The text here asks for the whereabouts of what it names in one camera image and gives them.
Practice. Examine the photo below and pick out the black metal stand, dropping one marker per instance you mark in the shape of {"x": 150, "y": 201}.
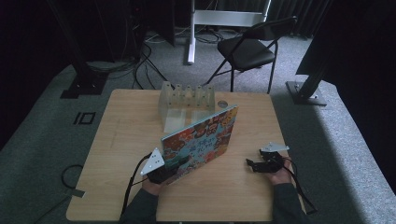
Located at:
{"x": 84, "y": 77}
{"x": 306, "y": 90}

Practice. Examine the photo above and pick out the white metal desk frame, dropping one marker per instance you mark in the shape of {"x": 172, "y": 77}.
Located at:
{"x": 199, "y": 18}

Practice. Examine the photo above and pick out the black folding chair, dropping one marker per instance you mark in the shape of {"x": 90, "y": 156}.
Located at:
{"x": 249, "y": 51}

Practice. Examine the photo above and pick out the person's right hand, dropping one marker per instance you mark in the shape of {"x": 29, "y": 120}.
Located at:
{"x": 280, "y": 176}

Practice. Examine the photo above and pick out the person's left hand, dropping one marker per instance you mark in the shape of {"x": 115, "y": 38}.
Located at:
{"x": 152, "y": 186}

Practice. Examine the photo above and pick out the grey tape piece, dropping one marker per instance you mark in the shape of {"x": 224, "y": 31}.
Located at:
{"x": 76, "y": 193}

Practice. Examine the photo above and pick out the colourful picture book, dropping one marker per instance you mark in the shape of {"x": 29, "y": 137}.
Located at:
{"x": 202, "y": 140}

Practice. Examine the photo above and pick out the clear acrylic book rack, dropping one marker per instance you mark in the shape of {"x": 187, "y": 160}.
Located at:
{"x": 186, "y": 102}

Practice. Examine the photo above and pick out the small round grey disc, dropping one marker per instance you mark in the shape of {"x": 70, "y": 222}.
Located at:
{"x": 222, "y": 103}

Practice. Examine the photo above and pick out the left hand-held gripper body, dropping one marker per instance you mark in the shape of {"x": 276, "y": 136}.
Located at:
{"x": 153, "y": 163}

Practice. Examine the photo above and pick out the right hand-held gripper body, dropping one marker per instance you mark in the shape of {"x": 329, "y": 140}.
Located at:
{"x": 272, "y": 160}

